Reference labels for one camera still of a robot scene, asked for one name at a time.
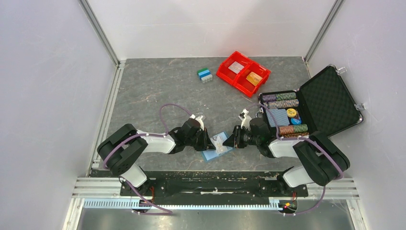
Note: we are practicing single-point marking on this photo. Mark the red divided plastic bin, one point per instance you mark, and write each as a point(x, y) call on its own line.
point(239, 81)

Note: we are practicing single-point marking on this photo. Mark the yellow dealer chip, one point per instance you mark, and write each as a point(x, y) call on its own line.
point(291, 112)

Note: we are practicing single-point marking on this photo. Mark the orange green chip row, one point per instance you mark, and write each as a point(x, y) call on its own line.
point(291, 129)

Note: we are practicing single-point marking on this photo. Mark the stacked green blue white blocks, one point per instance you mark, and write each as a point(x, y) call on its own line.
point(205, 75)

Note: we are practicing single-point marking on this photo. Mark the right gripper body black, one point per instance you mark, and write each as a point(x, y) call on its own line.
point(243, 137)

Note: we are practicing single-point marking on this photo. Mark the aluminium frame post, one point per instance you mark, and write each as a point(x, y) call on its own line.
point(323, 30)
point(99, 31)

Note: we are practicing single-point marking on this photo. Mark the aluminium frame post right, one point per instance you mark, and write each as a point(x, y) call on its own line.
point(323, 30)

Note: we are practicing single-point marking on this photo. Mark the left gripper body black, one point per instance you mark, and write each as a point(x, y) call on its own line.
point(197, 141)

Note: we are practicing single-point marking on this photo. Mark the aluminium frame post left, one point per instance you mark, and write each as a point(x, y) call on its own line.
point(99, 31)

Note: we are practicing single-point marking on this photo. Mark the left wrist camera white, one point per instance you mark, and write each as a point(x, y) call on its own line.
point(199, 119)

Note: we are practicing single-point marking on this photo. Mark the blue dealer chip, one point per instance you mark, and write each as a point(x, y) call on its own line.
point(296, 120)

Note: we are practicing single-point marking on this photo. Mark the orange brown chip row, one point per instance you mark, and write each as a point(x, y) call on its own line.
point(294, 135)

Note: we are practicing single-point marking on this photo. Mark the blue card holder wallet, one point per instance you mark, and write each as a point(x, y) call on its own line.
point(209, 155)

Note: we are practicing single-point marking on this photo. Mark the purple brown chip row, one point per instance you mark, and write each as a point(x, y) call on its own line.
point(282, 104)

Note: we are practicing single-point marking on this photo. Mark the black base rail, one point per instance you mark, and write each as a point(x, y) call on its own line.
point(195, 188)

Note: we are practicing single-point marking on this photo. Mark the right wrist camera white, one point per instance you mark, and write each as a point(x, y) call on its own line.
point(245, 119)

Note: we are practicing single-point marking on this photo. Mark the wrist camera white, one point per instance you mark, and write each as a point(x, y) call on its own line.
point(245, 119)
point(199, 119)

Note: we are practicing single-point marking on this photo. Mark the black poker chip case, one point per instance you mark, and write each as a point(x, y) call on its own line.
point(324, 103)

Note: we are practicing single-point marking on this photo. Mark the purple green chip row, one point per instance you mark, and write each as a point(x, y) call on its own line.
point(279, 97)

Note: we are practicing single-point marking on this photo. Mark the blue playing card deck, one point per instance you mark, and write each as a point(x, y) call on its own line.
point(280, 116)

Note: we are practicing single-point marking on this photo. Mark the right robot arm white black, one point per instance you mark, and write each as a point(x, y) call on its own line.
point(321, 160)

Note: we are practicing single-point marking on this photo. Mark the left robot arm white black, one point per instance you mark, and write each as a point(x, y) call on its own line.
point(121, 150)

